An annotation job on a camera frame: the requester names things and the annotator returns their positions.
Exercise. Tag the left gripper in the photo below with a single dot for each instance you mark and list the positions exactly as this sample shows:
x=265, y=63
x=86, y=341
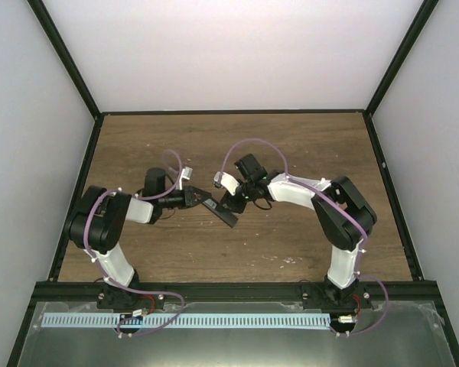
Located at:
x=189, y=193

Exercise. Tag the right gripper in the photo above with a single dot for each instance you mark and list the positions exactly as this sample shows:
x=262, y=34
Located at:
x=235, y=206

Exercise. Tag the black remote control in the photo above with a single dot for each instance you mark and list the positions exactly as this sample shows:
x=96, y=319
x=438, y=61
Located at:
x=223, y=214

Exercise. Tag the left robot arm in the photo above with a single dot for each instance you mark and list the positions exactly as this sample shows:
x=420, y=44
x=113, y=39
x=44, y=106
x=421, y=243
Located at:
x=97, y=222

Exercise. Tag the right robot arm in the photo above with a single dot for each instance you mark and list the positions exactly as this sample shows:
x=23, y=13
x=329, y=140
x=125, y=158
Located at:
x=345, y=216

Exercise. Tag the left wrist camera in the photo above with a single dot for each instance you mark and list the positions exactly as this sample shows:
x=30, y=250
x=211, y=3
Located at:
x=184, y=175

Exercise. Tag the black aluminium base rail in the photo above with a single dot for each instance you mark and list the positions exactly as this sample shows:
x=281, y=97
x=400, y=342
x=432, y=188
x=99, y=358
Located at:
x=310, y=294

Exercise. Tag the light blue slotted cable duct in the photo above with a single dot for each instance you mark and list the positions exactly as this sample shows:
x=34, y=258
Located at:
x=294, y=321

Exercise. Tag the black cage frame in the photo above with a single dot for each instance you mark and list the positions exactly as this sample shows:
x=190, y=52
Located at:
x=415, y=290

